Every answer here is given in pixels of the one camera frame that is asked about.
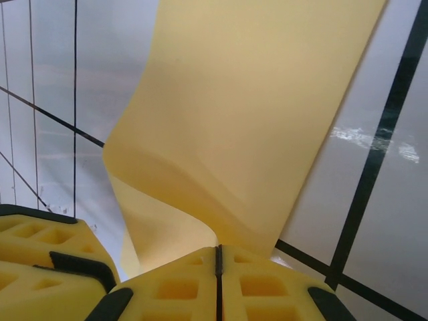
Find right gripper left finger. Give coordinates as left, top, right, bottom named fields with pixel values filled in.
left=90, top=246, right=218, bottom=321

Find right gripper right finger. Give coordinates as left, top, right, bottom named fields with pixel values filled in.
left=219, top=245, right=355, bottom=321

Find yellow cloth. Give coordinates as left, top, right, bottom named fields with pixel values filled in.
left=102, top=0, right=391, bottom=278

